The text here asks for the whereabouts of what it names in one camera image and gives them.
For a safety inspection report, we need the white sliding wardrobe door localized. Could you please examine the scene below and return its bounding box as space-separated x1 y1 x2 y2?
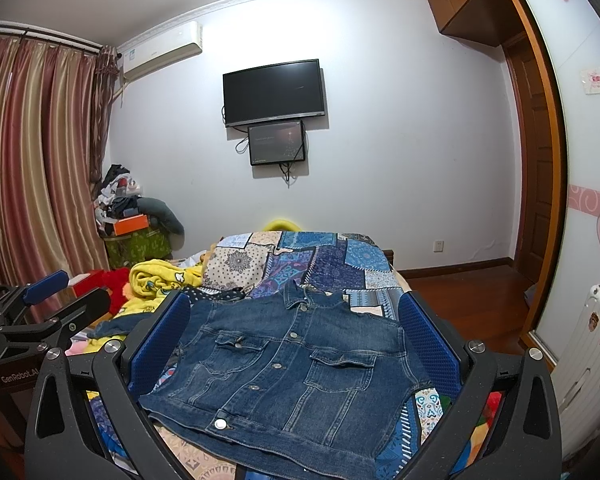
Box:
526 0 600 356

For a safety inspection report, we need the dark green cushion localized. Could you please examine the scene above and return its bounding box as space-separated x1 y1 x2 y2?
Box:
137 197 185 236

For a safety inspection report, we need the small black wall monitor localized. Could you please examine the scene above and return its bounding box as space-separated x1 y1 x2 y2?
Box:
248 120 306 166

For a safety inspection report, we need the wooden overhead cabinet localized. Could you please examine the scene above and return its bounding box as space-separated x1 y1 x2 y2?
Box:
428 0 524 47

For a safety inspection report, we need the pile of clothes in corner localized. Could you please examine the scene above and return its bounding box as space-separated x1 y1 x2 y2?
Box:
93 164 142 236

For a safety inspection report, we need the orange box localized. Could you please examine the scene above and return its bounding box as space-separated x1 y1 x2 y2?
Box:
114 214 149 236

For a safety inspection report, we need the striped red gold curtain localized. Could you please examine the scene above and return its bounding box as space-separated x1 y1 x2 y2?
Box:
0 35 117 285

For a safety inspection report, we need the green patterned storage box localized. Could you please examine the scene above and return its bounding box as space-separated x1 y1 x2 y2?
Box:
104 228 172 269

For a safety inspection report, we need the black wall television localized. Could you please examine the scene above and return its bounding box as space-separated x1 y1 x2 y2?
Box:
223 58 326 127

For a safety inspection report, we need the yellow cartoon fleece blanket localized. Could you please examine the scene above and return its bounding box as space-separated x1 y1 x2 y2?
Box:
83 259 204 353

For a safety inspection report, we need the blue patchwork bedspread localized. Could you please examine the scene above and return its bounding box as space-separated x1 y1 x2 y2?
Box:
86 230 481 480

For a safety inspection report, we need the white air conditioner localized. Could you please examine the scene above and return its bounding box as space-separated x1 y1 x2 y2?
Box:
122 21 202 82

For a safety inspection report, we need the blue denim jacket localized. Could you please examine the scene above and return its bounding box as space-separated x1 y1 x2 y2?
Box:
85 278 434 480

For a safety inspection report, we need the rainbow coloured blanket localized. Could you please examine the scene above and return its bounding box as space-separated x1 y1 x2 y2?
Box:
452 391 503 474

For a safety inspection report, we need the wooden door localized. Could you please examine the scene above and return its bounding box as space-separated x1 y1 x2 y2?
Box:
504 36 553 283

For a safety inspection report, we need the red plush toy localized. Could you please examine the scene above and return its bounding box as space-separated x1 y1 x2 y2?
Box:
69 268 130 315

